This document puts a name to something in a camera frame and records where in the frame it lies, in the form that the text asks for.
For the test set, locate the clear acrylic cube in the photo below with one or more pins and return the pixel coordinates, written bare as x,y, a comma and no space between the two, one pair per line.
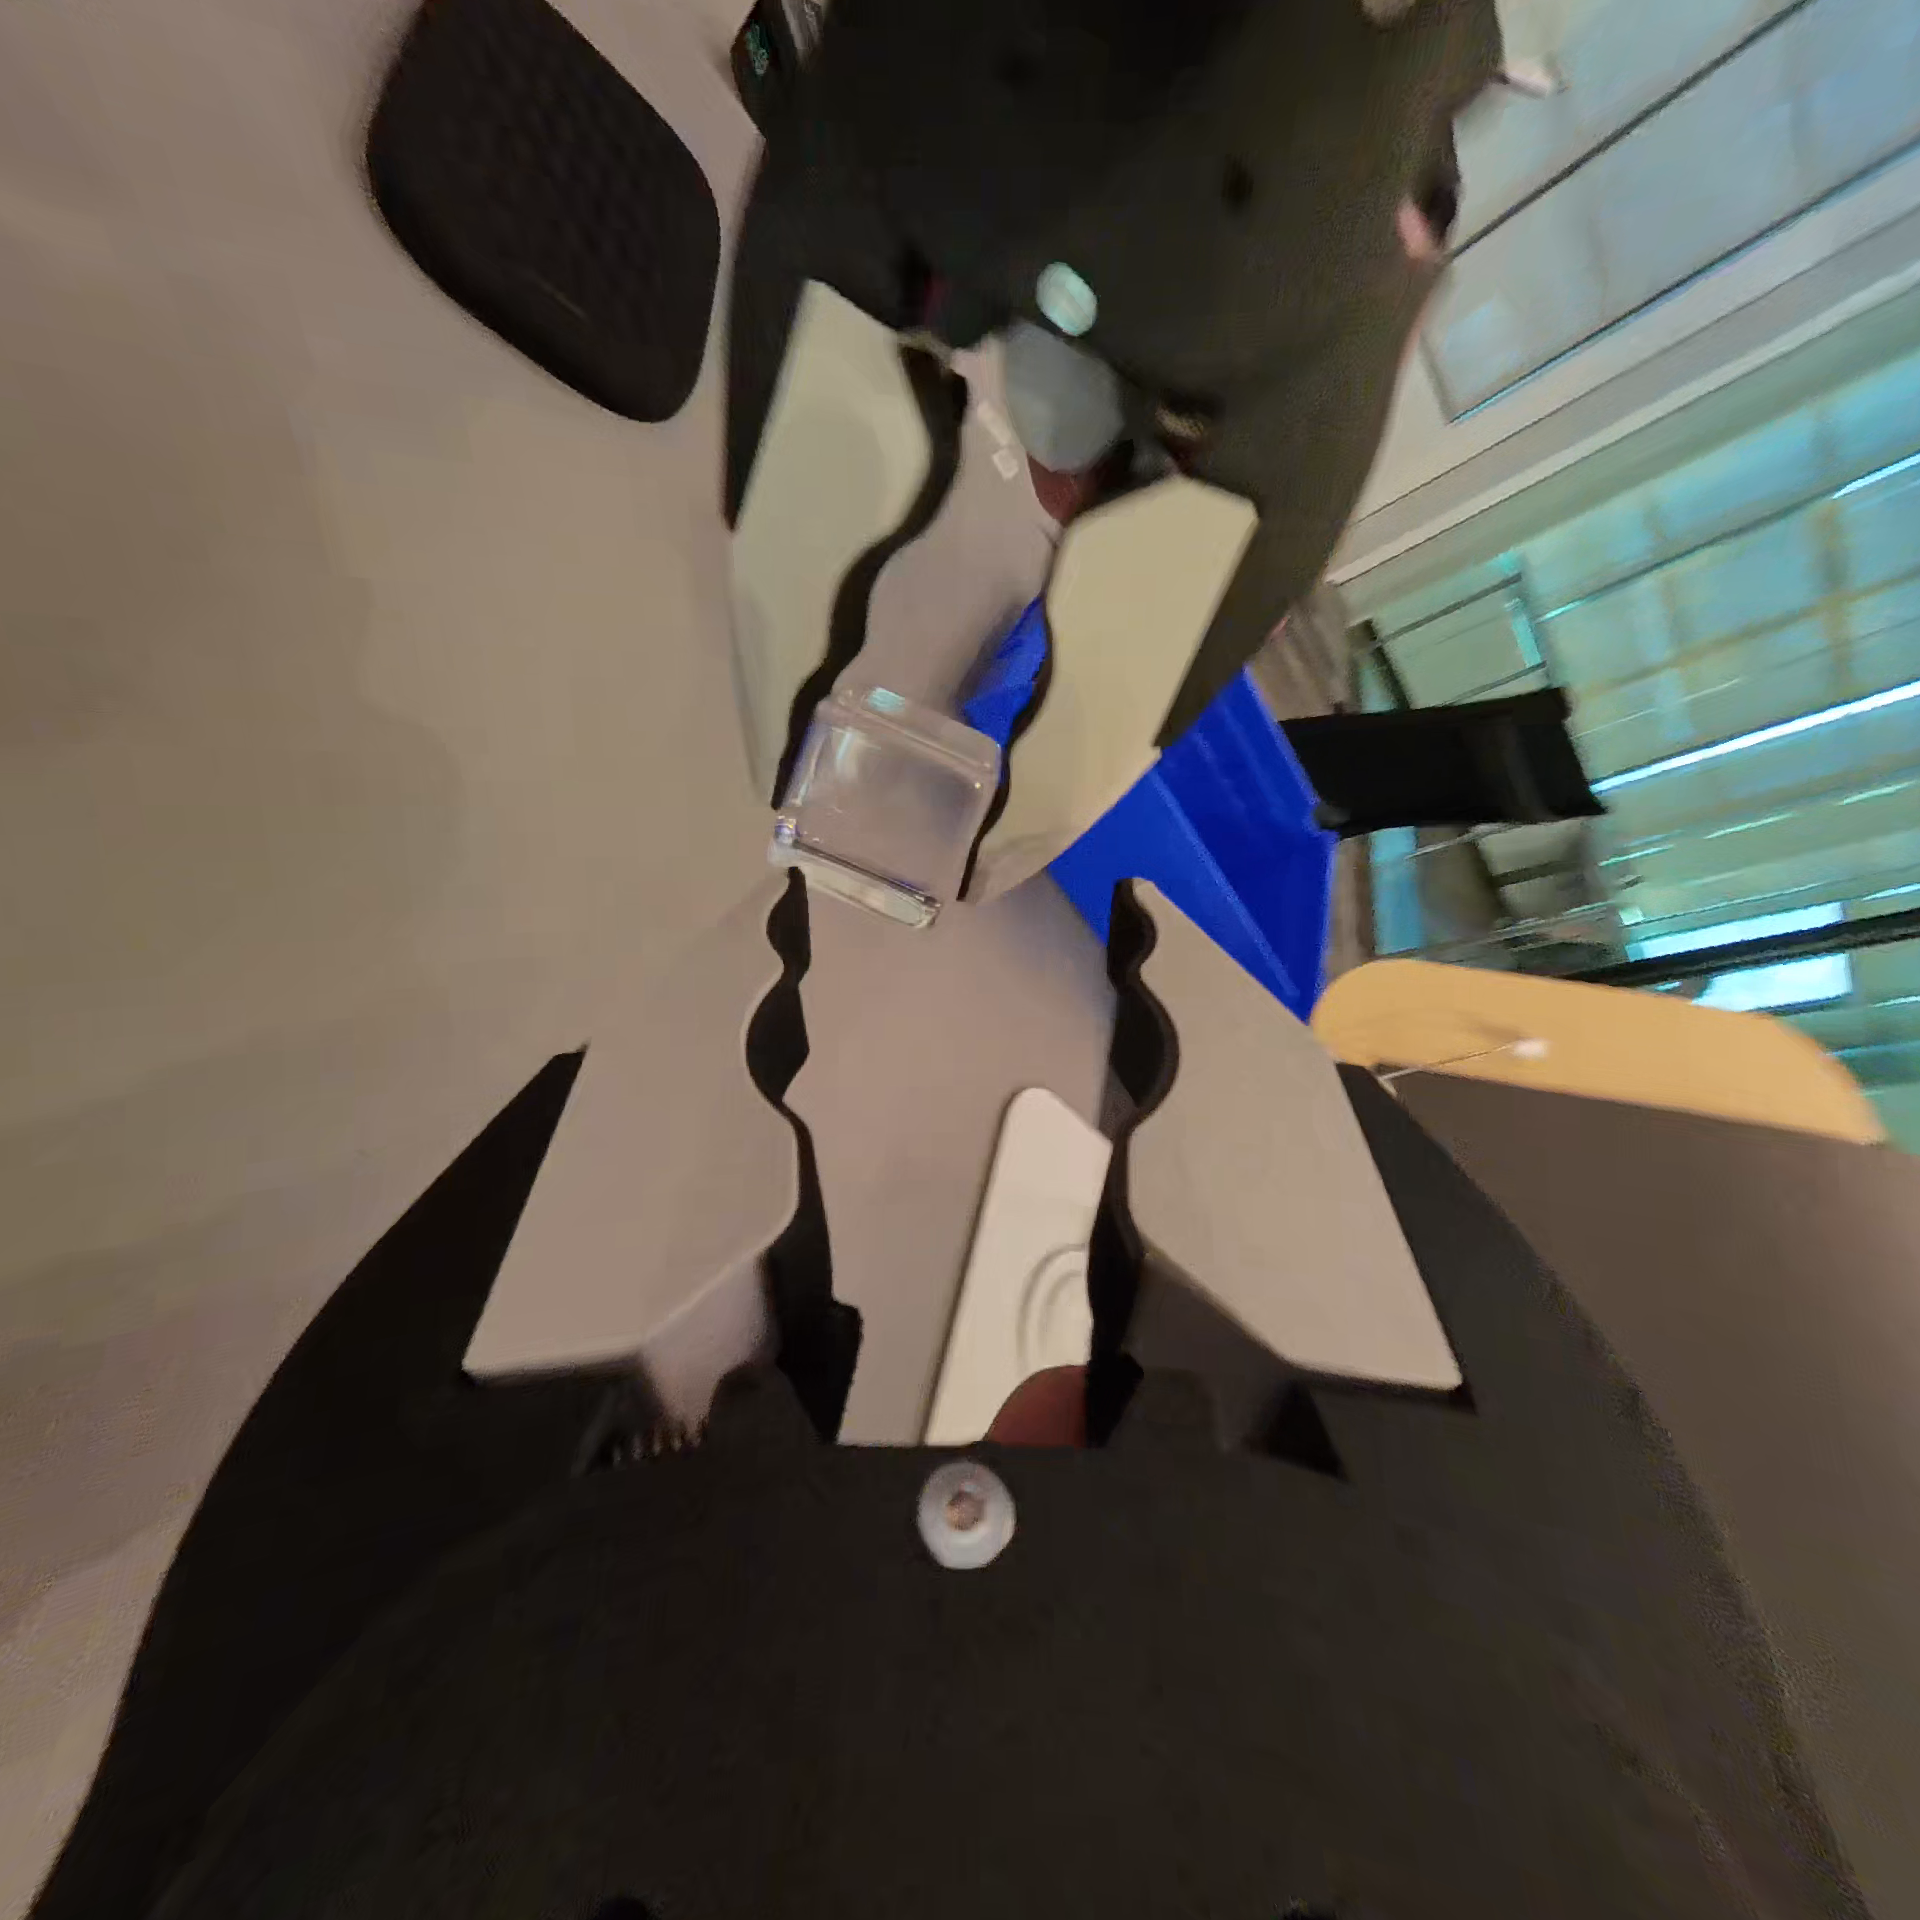
886,797

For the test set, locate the black monitor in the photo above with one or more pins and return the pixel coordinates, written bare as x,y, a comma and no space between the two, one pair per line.
1442,758

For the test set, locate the white rounded flat pad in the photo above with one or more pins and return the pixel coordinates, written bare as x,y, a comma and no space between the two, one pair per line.
1020,1245

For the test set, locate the blue plastic bin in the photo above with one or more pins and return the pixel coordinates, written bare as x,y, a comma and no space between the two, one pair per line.
1216,840

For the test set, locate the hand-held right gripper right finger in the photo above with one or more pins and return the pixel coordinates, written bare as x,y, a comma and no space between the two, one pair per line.
1277,1199

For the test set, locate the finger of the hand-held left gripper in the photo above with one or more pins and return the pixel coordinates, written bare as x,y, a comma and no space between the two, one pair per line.
819,496
1141,645

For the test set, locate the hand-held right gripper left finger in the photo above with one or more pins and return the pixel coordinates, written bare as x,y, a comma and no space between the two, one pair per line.
661,1172

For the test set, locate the black board with wooden edge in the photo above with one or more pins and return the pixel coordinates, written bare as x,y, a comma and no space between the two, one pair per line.
1725,1352

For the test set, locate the black mesh pad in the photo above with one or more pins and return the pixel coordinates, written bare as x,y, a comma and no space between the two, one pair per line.
555,195

